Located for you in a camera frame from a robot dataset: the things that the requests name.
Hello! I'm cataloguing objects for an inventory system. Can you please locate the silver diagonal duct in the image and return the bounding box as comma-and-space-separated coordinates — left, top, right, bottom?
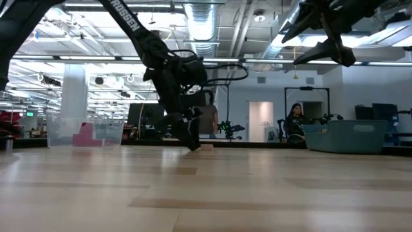
254, 0, 324, 70

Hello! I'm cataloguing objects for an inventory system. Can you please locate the black equipment panel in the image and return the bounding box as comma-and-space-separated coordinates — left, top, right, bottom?
372, 102, 399, 122

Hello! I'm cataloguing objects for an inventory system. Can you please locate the long ceiling light strip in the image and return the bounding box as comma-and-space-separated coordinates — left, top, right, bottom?
9, 54, 412, 67

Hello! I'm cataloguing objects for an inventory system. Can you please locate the black table edge frame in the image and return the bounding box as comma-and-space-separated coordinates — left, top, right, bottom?
0, 137, 412, 158

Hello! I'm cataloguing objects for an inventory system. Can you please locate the standing person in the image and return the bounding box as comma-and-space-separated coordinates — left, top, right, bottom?
198, 89, 220, 140

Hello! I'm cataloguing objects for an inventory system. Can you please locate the black rig frame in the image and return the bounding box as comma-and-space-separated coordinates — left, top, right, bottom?
205, 83, 230, 139
284, 86, 331, 136

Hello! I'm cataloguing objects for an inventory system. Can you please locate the red cube block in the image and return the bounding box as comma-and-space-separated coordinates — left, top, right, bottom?
80, 122, 95, 135

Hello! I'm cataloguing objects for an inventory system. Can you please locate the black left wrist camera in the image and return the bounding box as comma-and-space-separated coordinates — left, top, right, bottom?
175, 53, 209, 87

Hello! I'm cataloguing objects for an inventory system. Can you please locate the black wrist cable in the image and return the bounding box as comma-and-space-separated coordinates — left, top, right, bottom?
180, 48, 250, 94

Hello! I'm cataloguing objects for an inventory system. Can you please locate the silver ventilation duct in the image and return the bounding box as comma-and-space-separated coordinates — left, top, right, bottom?
183, 0, 221, 97

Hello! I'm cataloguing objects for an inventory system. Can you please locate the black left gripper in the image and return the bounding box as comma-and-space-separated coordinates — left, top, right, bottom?
144, 63, 207, 152

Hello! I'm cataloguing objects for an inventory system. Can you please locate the seated person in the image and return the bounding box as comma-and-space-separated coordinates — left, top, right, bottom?
284, 102, 307, 144

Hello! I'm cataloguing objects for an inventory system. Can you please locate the white building column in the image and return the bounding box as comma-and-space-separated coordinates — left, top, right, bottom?
59, 63, 89, 138

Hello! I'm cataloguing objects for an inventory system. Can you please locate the grey-blue plastic bin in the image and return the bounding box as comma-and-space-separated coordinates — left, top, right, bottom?
302, 119, 389, 155

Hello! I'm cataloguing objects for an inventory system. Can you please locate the clear plastic bin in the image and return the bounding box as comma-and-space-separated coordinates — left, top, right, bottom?
45, 111, 126, 148

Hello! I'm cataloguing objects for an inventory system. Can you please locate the short metal post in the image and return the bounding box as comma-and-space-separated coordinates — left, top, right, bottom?
4, 135, 15, 153

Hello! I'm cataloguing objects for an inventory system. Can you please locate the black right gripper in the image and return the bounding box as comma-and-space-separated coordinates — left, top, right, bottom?
279, 0, 387, 68

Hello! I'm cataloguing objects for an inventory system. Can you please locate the large black monitor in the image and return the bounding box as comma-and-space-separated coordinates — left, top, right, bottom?
126, 102, 166, 128

